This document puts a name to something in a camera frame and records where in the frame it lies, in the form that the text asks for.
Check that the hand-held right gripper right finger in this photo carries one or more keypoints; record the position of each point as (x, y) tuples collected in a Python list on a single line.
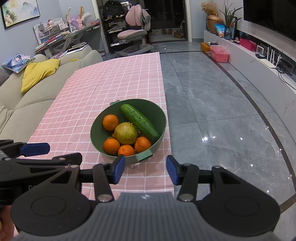
[(172, 170)]

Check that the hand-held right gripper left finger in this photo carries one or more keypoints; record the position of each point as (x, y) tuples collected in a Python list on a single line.
[(119, 168)]

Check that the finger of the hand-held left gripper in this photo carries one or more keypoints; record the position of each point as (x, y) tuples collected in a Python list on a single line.
[(34, 149), (69, 160)]

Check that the small orange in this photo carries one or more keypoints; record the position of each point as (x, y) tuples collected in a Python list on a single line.
[(126, 150)]

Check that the green colander bowl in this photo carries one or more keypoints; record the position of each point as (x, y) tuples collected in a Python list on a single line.
[(100, 132)]

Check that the large blemished orange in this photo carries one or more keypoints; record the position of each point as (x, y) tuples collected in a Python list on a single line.
[(110, 122)]

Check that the green cucumber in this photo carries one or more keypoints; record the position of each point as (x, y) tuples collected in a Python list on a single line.
[(138, 121)]

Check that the person's left hand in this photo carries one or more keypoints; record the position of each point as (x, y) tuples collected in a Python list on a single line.
[(5, 222)]

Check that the large yellow-green pear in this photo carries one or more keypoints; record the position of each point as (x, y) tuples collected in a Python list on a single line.
[(126, 133)]

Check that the beige sofa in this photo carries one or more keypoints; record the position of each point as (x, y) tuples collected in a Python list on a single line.
[(34, 104)]

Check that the yellow pillow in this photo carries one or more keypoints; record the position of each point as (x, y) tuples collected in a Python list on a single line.
[(37, 74)]

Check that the blue printed pillow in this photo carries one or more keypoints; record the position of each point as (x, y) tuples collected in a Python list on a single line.
[(17, 61)]

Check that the pink checked tablecloth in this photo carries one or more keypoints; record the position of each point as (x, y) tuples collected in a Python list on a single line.
[(104, 76)]

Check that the cluttered study desk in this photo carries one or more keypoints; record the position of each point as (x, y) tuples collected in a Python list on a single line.
[(76, 34)]

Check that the pink storage box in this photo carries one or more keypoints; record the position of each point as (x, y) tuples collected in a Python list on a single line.
[(219, 53)]

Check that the orange box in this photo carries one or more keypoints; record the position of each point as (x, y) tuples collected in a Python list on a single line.
[(204, 48)]

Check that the white tv cabinet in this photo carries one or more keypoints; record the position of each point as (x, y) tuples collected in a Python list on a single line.
[(245, 62)]

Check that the pink desk chair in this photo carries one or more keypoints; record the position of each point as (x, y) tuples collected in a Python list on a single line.
[(134, 34)]

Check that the brown shoes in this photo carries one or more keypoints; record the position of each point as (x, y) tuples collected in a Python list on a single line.
[(178, 34)]

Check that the black shelf rack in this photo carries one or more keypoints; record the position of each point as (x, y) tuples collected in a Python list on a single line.
[(113, 25)]

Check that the magenta box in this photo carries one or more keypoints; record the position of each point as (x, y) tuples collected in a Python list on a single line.
[(248, 44)]

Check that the white router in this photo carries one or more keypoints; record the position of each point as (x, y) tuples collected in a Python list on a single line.
[(271, 62)]

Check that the green plant in glass vase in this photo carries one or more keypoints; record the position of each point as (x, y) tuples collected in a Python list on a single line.
[(228, 33)]

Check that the blue snack bag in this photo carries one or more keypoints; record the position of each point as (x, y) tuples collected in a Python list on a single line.
[(219, 30)]

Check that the small white clock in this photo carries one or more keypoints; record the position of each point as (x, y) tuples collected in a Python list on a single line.
[(260, 49)]

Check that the gold vase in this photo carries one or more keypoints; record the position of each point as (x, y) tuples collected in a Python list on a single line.
[(214, 22)]

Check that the black backpack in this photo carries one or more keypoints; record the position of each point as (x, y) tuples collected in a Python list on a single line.
[(110, 8)]

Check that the dried flower bunch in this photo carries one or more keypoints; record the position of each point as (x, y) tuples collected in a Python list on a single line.
[(208, 7)]

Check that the black television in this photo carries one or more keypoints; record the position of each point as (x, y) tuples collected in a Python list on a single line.
[(270, 16)]

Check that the framed wall painting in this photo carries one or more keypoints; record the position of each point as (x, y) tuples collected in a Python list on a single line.
[(19, 11)]

